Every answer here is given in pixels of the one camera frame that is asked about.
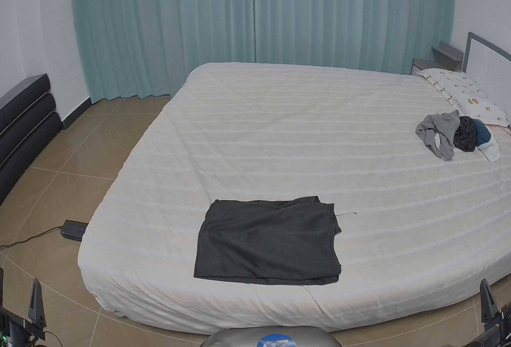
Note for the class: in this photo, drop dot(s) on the grey bedside table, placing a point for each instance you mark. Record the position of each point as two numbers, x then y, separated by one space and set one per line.
447 53

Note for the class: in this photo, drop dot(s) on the black glossy garment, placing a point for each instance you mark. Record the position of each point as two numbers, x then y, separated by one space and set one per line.
465 135

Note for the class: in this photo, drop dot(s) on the black T-shirt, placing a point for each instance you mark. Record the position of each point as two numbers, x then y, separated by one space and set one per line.
267 245

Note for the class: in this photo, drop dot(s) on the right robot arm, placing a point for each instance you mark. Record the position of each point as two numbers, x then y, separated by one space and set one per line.
491 339

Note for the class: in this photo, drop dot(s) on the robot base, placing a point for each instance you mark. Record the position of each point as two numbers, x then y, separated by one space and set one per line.
239 339

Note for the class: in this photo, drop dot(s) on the bed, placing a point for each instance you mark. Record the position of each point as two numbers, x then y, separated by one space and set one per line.
299 137

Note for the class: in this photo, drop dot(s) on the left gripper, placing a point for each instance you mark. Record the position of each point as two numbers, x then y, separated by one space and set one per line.
24 325

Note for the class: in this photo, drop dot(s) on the black power adapter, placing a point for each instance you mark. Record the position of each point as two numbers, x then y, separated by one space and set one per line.
74 229

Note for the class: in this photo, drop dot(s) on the dark blue garment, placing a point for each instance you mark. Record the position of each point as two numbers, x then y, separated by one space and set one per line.
483 133

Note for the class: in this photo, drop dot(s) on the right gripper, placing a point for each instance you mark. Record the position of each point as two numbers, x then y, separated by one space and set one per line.
499 317

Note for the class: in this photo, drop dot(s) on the grey shorts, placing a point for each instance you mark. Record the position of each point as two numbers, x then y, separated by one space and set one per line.
439 129

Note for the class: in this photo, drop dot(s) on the white garment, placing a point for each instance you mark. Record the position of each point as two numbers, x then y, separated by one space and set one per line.
491 151

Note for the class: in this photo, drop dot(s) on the white printed pillow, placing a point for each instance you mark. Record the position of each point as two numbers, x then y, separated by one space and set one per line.
463 91

